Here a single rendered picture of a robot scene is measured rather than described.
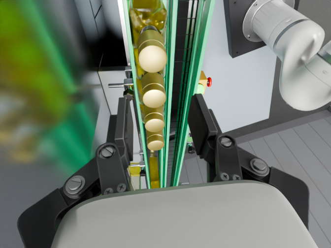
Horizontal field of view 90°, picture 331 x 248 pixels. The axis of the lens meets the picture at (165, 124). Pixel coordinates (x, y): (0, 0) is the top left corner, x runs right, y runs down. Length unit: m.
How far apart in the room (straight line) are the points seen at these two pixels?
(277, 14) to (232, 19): 0.15
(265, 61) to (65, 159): 1.01
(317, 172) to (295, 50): 2.39
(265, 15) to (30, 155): 0.77
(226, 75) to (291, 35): 0.42
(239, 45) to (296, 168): 2.26
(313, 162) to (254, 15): 2.41
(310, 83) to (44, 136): 0.58
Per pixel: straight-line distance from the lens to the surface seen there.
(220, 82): 1.03
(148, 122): 0.27
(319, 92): 0.59
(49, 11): 0.28
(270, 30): 0.74
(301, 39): 0.66
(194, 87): 0.49
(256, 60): 1.05
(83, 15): 0.53
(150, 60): 0.20
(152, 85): 0.23
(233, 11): 0.80
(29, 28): 0.23
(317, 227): 2.72
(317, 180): 2.88
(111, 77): 0.56
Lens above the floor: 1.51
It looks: 41 degrees down
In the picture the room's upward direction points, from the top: 171 degrees clockwise
